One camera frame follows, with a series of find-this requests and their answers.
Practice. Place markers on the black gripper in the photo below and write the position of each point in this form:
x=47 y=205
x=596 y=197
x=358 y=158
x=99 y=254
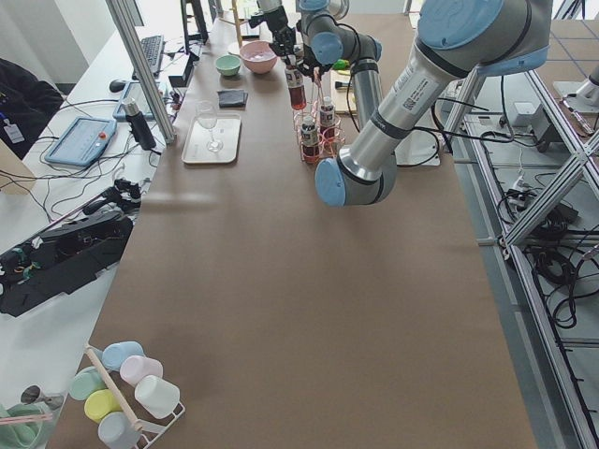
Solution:
x=312 y=62
x=278 y=22

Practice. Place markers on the tea bottle front slot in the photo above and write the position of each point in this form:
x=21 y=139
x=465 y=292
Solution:
x=295 y=86

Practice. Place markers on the copper wire bottle basket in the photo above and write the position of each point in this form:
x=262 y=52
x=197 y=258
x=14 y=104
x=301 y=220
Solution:
x=328 y=147

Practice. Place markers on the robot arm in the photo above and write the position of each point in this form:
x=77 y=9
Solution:
x=318 y=40
x=453 y=39

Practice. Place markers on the tea bottle side slot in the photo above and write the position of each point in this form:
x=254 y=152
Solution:
x=327 y=118

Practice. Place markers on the tea bottle back slot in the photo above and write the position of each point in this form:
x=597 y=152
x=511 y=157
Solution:
x=309 y=140

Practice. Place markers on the pink bowl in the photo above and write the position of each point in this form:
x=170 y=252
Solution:
x=258 y=57

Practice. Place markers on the mint green bowl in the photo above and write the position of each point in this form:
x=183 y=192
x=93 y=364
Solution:
x=228 y=65

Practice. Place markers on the bamboo cutting board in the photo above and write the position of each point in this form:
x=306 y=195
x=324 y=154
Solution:
x=341 y=92

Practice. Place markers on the grey folded cloth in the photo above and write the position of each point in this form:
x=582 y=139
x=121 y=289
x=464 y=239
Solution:
x=232 y=99

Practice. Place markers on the clear wine glass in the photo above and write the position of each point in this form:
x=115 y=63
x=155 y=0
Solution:
x=206 y=117

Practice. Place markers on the cream serving tray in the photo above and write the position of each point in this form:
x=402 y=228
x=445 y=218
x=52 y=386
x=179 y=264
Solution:
x=227 y=130

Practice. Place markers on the black keyboard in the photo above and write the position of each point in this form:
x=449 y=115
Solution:
x=152 y=47

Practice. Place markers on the blue teach pendant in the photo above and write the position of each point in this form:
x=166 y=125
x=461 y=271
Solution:
x=83 y=142
x=132 y=91

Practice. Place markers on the black thermos bottle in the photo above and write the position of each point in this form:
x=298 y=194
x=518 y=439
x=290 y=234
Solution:
x=139 y=127

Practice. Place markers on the black computer mouse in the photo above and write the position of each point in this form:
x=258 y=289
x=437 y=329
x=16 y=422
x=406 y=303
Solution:
x=116 y=86

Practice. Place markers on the black equipment case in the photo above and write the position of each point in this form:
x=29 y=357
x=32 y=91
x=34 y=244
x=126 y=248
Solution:
x=61 y=260

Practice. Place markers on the light blue plastic cup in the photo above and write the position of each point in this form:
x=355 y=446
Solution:
x=115 y=354

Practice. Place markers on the pink plastic cup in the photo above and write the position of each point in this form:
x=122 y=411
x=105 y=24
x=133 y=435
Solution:
x=136 y=367

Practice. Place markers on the white plastic cup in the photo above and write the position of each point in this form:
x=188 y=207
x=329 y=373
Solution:
x=158 y=396

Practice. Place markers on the pale green plastic cup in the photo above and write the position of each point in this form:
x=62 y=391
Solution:
x=85 y=383

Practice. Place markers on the yellow plastic cup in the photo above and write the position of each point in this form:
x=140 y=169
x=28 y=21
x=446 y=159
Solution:
x=99 y=404

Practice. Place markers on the grey plastic cup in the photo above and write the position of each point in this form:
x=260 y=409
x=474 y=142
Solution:
x=116 y=432

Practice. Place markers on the steel jigger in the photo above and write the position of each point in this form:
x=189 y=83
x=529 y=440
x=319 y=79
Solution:
x=33 y=394

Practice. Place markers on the aluminium frame post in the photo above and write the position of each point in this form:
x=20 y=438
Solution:
x=124 y=24

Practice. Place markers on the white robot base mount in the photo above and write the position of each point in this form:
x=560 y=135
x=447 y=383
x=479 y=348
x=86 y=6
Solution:
x=419 y=148

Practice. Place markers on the white wire cup rack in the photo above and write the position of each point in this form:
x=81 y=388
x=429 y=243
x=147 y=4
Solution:
x=151 y=429

